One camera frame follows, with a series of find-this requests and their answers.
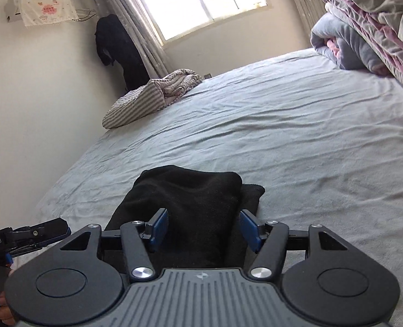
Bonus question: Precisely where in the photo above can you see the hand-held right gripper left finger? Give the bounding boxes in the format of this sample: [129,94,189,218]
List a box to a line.
[60,208,169,283]

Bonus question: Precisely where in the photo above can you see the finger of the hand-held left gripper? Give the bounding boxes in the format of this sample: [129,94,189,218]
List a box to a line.
[11,219,71,245]
[4,242,57,265]

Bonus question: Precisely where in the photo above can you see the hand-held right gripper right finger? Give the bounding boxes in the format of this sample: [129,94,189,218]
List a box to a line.
[240,210,348,283]

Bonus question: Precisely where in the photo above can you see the black fleece garment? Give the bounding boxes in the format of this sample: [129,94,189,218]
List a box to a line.
[103,165,266,270]

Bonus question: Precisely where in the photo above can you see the black hanging clothes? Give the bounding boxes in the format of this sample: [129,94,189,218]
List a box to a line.
[95,14,151,92]

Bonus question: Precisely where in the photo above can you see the person's left hand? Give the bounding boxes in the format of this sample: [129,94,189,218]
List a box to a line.
[0,268,17,327]

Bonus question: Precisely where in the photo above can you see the grey sheeted bed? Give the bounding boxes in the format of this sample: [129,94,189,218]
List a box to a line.
[34,48,403,327]

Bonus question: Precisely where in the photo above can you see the striped folded quilt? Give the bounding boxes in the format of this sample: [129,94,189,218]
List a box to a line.
[102,69,204,130]

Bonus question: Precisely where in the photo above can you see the grey flower-print curtain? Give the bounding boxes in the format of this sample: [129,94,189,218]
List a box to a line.
[86,0,169,79]
[281,0,328,50]

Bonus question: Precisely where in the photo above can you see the grey and pink fleece blanket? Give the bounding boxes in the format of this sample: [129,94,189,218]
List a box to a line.
[310,15,393,74]

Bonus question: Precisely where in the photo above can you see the bright window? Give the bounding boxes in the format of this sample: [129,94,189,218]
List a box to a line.
[130,0,273,45]

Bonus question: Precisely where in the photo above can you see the air conditioner cables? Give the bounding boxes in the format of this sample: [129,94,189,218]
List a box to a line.
[74,10,98,23]

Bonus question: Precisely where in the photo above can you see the covered wall air conditioner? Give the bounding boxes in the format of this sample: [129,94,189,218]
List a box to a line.
[4,0,79,27]

